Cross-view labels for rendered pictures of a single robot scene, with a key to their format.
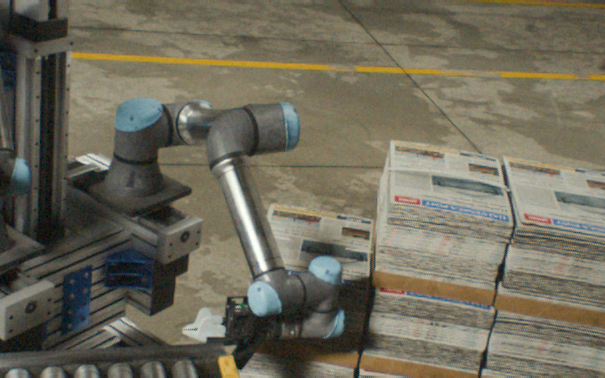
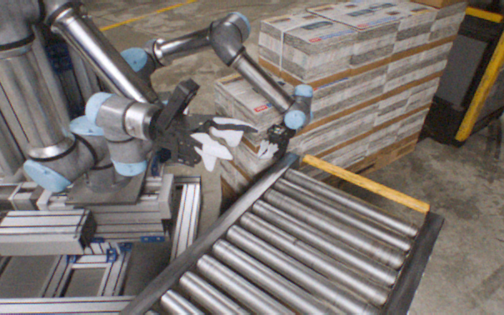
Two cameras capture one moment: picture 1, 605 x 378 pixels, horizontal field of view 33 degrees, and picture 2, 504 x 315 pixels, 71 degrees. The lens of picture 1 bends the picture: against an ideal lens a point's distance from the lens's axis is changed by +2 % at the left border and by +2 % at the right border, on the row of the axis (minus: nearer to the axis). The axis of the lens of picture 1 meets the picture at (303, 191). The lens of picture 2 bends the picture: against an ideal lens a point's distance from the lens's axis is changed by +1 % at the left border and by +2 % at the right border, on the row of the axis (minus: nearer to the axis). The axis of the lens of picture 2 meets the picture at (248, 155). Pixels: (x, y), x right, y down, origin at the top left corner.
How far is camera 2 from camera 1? 1.39 m
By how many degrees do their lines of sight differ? 32
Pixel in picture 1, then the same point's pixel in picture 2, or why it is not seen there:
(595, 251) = (385, 30)
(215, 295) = not seen: hidden behind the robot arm
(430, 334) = (328, 102)
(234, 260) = not seen: hidden behind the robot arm
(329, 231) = not seen: hidden behind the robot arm
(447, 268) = (332, 67)
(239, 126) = (233, 32)
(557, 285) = (372, 53)
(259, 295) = (297, 117)
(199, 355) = (290, 162)
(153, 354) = (273, 176)
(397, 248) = (313, 67)
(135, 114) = (135, 59)
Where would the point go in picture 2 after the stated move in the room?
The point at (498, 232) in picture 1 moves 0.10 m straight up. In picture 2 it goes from (352, 38) to (356, 16)
